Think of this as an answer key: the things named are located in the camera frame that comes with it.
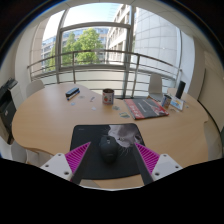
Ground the black mouse pad with print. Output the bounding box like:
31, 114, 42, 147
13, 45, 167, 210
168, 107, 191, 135
69, 123, 147, 180

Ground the printed mug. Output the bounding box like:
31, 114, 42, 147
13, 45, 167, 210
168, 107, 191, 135
102, 88, 115, 106
161, 94, 172, 109

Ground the black computer mouse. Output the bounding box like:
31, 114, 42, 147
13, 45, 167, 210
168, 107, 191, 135
98, 135, 120, 164

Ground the red magazine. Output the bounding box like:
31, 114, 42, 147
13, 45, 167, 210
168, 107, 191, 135
123, 97, 170, 120

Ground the black office printer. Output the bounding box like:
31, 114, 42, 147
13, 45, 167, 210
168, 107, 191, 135
0, 78, 18, 135

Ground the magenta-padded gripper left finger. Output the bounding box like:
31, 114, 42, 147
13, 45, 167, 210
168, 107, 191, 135
40, 142, 93, 185

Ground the white and blue booklet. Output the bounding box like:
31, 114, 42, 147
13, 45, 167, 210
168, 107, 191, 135
169, 96, 185, 112

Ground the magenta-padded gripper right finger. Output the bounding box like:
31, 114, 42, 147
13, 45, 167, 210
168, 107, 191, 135
132, 142, 184, 186

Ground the black upright speaker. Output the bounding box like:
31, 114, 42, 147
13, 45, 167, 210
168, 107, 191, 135
175, 80, 187, 100

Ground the grey metal balcony railing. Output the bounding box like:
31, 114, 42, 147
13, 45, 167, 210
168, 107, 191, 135
27, 49, 183, 98

